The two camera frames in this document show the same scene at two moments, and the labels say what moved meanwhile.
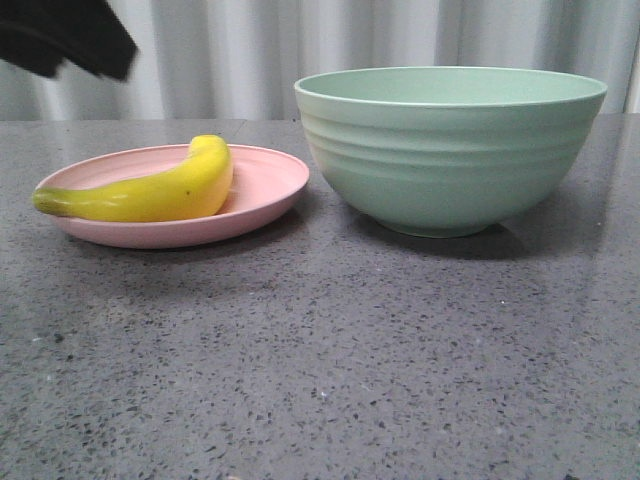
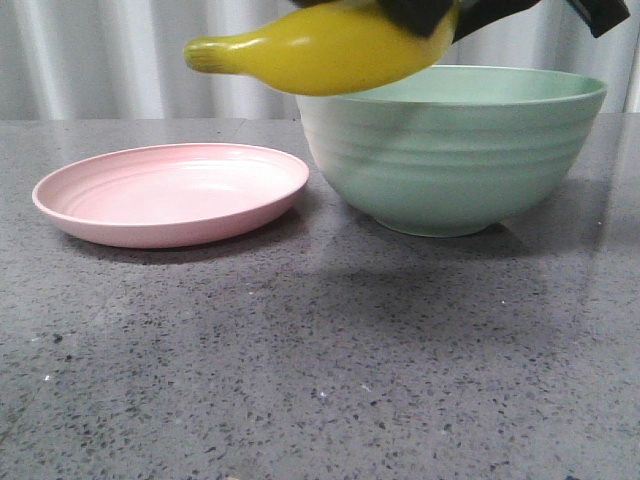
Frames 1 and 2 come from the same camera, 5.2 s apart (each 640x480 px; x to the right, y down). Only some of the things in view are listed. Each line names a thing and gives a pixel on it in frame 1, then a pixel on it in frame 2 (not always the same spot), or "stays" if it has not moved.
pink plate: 266,186 stays
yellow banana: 191,187 -> 325,49
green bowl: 448,151 stays
